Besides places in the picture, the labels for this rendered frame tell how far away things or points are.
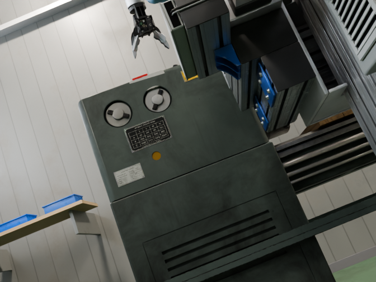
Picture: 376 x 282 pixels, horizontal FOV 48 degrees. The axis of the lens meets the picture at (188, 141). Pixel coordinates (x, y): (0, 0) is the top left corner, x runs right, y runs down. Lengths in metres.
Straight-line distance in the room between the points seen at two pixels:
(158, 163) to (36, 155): 3.49
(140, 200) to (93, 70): 3.57
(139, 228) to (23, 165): 3.57
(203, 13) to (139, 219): 0.81
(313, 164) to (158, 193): 0.58
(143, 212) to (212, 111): 0.43
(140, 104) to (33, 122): 3.52
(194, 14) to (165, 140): 0.72
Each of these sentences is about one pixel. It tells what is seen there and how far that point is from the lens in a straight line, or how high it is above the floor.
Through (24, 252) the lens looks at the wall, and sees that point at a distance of 4.83.
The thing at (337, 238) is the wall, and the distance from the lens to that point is 4.40.
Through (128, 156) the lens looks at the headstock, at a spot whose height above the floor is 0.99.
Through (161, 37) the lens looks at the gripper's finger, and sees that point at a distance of 1.81.
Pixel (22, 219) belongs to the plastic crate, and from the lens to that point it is 4.20.
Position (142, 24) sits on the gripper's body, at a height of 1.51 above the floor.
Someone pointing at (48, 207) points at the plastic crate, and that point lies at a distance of 4.10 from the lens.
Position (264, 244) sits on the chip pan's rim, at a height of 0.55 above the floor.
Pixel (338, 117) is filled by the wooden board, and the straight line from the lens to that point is 1.68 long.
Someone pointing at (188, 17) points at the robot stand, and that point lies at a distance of 0.86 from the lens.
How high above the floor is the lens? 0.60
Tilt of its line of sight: 15 degrees up
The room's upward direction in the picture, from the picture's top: 22 degrees counter-clockwise
